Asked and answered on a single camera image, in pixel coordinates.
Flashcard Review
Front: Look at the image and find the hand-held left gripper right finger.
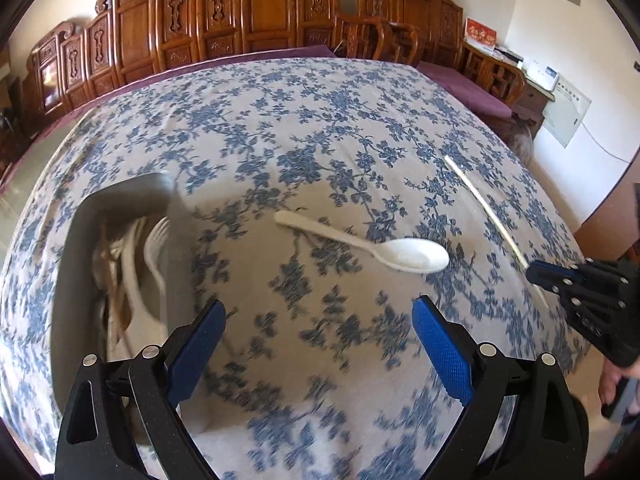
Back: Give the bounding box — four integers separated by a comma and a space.
411, 296, 586, 480

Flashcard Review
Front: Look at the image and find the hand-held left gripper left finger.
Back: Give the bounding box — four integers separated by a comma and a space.
54, 299, 228, 480

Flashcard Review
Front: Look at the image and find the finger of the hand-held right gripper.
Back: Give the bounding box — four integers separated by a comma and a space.
529, 259, 587, 282
525, 270, 576, 295

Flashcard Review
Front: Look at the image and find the pale chopstick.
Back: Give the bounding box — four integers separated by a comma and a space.
443, 154, 552, 309

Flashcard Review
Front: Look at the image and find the white plastic fork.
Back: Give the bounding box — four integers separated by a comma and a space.
143, 216, 175, 323

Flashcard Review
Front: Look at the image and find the grey metal tray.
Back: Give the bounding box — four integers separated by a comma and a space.
51, 171, 197, 453

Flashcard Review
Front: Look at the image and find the person's right hand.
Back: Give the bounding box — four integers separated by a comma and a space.
597, 354, 640, 411

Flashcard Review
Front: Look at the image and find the brown wooden door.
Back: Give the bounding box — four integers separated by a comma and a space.
574, 170, 640, 262

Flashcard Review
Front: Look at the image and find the white device box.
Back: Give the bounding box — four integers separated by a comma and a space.
524, 59, 562, 93

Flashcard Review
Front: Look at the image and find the wooden side cabinet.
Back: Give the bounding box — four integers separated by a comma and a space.
459, 41, 547, 136

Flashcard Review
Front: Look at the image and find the blue floral tablecloth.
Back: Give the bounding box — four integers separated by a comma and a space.
0, 56, 594, 480

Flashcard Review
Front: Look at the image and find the red box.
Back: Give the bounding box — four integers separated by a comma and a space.
465, 18, 499, 54

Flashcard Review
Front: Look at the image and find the wooden armchair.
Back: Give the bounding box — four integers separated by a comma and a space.
334, 14, 422, 67

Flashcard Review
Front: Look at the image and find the carved wooden screen panel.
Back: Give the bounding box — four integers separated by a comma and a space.
356, 0, 467, 65
22, 21, 92, 132
85, 0, 207, 97
200, 0, 342, 61

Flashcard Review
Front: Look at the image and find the white cable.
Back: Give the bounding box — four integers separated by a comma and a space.
579, 119, 635, 165

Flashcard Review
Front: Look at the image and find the white wall panel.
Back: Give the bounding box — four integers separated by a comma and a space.
541, 73, 592, 149

